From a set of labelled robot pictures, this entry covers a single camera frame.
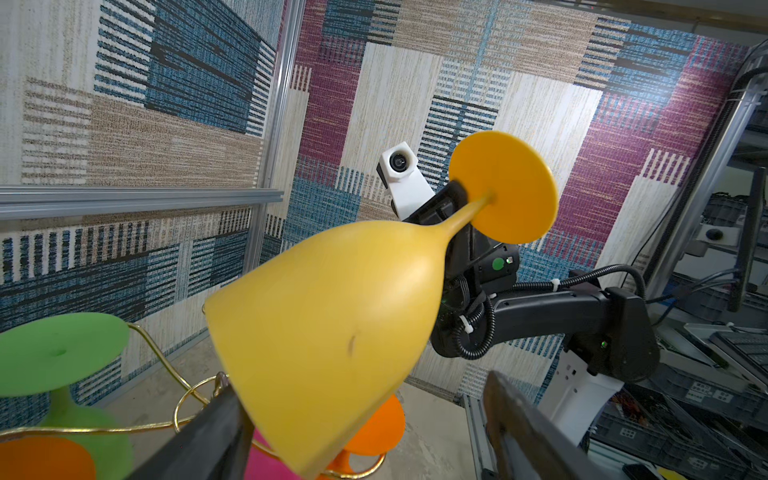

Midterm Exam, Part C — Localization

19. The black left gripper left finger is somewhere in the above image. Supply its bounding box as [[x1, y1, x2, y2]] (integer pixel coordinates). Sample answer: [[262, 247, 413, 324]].
[[129, 386, 254, 480]]

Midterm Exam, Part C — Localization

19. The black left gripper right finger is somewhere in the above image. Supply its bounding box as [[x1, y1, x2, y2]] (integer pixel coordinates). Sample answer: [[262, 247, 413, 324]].
[[483, 371, 607, 480]]

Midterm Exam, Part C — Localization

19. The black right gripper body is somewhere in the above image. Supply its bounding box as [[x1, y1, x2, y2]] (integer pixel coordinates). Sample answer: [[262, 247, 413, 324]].
[[405, 181, 520, 294]]

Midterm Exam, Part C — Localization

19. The pink wine glass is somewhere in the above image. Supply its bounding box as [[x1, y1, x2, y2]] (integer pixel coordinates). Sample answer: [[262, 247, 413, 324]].
[[243, 446, 301, 480]]

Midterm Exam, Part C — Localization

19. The orange wine glass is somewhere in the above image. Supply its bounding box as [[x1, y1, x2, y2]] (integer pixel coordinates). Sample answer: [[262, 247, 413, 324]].
[[319, 395, 406, 479], [1, 436, 96, 479]]

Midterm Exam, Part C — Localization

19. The yellow wine glass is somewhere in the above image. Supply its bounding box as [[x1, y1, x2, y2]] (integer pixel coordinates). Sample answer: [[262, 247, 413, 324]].
[[204, 131, 558, 479]]

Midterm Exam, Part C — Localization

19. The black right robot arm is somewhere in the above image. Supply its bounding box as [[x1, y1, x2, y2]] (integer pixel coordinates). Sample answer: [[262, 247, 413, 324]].
[[430, 225, 660, 443]]

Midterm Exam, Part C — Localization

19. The green wine glass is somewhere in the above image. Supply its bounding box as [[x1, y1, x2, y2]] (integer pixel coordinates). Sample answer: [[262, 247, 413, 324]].
[[0, 311, 136, 480]]

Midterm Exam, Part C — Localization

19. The gold wire glass rack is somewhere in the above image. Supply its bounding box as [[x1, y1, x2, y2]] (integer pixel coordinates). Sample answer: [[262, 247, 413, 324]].
[[0, 322, 388, 480]]

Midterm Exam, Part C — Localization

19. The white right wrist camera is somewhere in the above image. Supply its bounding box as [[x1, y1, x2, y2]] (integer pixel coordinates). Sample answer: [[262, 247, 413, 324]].
[[377, 142, 435, 220]]

